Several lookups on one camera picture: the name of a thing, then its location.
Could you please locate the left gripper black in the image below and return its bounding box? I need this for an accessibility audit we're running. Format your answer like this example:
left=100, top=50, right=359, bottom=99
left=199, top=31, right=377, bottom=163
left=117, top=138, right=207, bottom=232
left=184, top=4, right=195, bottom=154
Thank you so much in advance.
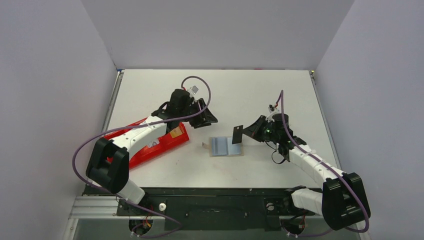
left=179, top=99, right=218, bottom=129

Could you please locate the dark credit card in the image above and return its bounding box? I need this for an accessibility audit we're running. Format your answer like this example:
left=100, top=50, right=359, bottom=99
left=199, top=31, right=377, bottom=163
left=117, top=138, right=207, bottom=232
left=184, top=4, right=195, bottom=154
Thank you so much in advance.
left=231, top=125, right=244, bottom=145

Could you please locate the beige card holder wallet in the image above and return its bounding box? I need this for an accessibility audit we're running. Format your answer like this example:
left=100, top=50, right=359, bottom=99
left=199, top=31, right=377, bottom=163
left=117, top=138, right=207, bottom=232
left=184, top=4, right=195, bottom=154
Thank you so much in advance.
left=202, top=136, right=244, bottom=157

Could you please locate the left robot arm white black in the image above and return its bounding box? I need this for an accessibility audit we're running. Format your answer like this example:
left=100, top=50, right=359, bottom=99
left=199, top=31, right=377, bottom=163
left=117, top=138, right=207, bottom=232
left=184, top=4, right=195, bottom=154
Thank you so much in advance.
left=85, top=89, right=218, bottom=215

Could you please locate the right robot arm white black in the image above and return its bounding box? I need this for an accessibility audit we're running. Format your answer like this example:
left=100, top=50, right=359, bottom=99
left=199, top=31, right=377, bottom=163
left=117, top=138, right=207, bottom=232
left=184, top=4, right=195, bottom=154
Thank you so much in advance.
left=241, top=113, right=371, bottom=233

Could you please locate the orange card in bin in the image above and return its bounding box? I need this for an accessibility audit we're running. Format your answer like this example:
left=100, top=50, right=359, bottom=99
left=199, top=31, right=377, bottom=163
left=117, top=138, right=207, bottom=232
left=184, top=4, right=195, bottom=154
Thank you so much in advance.
left=169, top=126, right=184, bottom=139

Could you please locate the red plastic bin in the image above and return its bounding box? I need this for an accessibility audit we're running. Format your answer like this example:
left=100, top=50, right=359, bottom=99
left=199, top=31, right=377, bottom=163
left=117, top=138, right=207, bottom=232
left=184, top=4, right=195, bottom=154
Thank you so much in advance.
left=102, top=117, right=190, bottom=170

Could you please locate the black loop cable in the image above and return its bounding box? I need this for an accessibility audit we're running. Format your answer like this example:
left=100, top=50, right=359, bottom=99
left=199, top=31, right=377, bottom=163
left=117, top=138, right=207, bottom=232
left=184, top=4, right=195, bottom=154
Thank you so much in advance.
left=271, top=142, right=288, bottom=166

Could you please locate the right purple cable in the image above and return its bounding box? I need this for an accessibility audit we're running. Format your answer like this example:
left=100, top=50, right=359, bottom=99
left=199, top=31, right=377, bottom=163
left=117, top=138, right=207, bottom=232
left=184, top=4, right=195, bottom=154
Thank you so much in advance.
left=268, top=89, right=371, bottom=239

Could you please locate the purple cable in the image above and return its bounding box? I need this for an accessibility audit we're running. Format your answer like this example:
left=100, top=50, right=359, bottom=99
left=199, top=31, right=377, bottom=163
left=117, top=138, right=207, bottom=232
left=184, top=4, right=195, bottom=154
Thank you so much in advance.
left=72, top=75, right=212, bottom=239
left=268, top=89, right=371, bottom=239

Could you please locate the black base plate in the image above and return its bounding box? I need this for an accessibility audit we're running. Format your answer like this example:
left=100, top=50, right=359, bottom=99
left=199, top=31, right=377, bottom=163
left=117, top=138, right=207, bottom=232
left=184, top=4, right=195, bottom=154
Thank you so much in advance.
left=115, top=187, right=316, bottom=232

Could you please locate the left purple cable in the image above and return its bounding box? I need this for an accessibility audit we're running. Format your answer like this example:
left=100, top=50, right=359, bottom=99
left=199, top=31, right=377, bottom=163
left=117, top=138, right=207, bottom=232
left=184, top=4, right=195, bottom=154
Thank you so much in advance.
left=72, top=75, right=212, bottom=239

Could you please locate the aluminium frame rail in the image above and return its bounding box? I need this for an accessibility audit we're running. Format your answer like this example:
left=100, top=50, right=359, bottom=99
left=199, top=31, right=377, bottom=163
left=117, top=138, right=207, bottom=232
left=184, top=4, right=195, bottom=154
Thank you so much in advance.
left=68, top=195, right=368, bottom=220

